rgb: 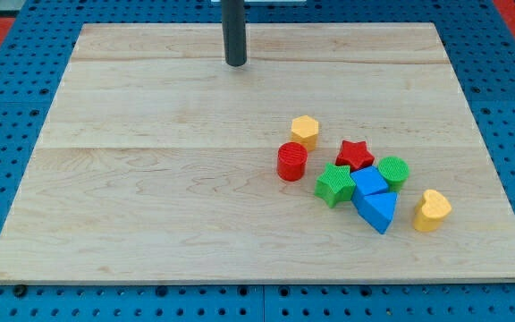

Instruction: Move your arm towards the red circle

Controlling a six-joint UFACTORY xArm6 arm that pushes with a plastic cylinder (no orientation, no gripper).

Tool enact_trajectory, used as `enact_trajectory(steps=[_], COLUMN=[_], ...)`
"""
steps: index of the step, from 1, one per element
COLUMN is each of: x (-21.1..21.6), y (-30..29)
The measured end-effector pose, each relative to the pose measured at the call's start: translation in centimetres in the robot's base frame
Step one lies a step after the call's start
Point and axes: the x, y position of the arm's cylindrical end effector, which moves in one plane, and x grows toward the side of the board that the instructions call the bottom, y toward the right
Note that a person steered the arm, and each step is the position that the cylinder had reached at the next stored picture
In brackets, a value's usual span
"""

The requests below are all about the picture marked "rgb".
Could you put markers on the black cylindrical robot arm rod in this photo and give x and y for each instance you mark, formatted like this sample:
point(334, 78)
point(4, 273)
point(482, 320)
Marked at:
point(234, 32)

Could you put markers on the red cylinder block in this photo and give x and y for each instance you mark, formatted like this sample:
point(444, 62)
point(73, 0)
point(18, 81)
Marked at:
point(291, 161)

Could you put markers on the yellow hexagon block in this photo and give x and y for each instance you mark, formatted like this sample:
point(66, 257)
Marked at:
point(304, 130)

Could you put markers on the green star block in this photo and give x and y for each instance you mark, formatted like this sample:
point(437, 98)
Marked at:
point(335, 185)

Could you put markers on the red star block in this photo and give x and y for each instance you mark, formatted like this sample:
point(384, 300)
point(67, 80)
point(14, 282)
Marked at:
point(354, 154)

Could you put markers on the light wooden board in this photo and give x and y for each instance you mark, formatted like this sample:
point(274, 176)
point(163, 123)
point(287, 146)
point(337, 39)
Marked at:
point(156, 163)

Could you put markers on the blue cube block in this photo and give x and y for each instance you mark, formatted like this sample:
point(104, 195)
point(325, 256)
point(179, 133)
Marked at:
point(368, 181)

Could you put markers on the blue triangle block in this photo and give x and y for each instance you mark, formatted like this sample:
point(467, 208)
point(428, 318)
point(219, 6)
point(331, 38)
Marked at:
point(377, 209)

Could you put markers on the green cylinder block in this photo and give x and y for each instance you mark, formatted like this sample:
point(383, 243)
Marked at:
point(395, 172)

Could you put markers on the yellow heart block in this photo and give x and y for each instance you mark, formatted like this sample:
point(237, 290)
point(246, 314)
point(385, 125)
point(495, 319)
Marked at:
point(431, 210)

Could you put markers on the blue perforated base panel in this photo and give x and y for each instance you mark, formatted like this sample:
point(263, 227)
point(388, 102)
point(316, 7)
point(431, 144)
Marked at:
point(477, 37)

